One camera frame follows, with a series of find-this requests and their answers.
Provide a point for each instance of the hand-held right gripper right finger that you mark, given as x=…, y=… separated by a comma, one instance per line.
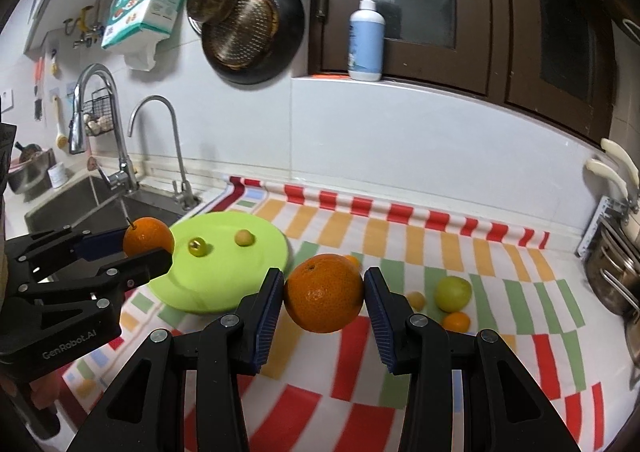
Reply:
x=381, y=327

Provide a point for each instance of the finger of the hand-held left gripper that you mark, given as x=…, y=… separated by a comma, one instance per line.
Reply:
x=145, y=264
x=102, y=242

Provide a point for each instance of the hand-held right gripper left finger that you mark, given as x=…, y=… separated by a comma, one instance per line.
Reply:
x=265, y=327

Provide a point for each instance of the orange with stem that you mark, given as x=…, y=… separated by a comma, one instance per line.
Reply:
x=148, y=237

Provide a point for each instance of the small yellow-green fruit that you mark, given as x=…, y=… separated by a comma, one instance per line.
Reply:
x=416, y=301

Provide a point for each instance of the green plate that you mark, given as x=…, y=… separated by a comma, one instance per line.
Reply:
x=235, y=277

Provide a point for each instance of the large orange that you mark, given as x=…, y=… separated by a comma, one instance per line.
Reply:
x=324, y=293

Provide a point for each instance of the small orange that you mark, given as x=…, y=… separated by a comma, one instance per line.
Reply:
x=456, y=322

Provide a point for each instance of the person's left hand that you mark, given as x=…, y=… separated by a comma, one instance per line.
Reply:
x=46, y=389

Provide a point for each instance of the small green fruit dark spot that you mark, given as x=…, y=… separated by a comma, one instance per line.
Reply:
x=196, y=246

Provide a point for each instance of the stainless steel sink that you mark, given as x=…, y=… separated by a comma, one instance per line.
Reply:
x=65, y=202

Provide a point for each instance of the small white cup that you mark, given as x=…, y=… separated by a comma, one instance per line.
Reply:
x=58, y=176

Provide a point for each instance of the small beige fruit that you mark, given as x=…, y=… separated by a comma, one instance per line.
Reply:
x=244, y=237

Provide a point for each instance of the striped colourful cloth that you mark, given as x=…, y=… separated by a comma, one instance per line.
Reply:
x=450, y=242

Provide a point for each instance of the large chrome faucet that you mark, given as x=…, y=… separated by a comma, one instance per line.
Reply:
x=116, y=132

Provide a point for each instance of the thin gooseneck faucet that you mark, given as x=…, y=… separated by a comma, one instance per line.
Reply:
x=176, y=142

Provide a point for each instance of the small yellow hanging tool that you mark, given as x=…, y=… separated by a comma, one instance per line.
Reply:
x=54, y=63

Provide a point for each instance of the large stainless steel pot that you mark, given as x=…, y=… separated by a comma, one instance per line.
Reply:
x=610, y=277

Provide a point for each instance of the metal dish rack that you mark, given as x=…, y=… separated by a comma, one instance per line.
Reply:
x=597, y=227

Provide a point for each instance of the paper towel pack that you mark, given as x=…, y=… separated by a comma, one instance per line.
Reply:
x=145, y=2

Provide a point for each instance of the black frying pan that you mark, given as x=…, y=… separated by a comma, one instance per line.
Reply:
x=285, y=32

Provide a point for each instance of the white pump bottle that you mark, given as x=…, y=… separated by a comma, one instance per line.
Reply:
x=366, y=42

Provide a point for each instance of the dark brown window frame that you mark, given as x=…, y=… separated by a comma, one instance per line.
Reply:
x=495, y=7

